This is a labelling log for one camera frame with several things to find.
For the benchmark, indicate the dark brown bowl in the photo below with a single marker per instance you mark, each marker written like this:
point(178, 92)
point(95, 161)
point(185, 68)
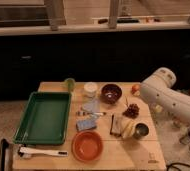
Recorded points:
point(111, 93)

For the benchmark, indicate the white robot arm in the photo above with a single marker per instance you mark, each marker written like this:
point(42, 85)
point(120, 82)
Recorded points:
point(157, 89)

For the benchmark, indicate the green plastic tray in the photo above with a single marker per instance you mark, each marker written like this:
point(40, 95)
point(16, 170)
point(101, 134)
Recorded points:
point(44, 120)

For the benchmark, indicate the white cup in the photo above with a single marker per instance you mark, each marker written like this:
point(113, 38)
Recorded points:
point(90, 89)

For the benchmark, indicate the clear plastic bag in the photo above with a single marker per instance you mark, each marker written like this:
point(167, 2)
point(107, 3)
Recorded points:
point(91, 106)

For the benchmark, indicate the green cup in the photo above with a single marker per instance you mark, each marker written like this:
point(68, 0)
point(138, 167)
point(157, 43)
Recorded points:
point(70, 84)

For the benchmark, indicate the small marker pen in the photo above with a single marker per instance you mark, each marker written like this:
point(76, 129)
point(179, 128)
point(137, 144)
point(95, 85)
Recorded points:
point(90, 113)

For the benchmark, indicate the blue sponge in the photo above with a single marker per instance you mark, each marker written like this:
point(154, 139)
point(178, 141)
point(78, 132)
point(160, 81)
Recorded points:
point(86, 124)

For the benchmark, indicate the orange fruit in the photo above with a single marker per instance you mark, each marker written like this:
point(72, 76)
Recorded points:
point(135, 88)

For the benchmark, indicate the brown pine cone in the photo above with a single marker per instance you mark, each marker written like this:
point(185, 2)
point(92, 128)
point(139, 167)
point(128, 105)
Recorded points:
point(132, 111)

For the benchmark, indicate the yellow banana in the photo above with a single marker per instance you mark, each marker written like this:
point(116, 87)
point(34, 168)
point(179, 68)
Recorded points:
point(127, 128)

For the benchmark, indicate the orange plastic bowl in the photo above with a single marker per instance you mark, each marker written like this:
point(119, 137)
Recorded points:
point(87, 146)

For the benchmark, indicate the metal cup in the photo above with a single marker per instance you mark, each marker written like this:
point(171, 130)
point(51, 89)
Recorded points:
point(141, 130)

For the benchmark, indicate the black tongs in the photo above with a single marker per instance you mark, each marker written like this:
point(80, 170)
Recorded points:
point(4, 145)

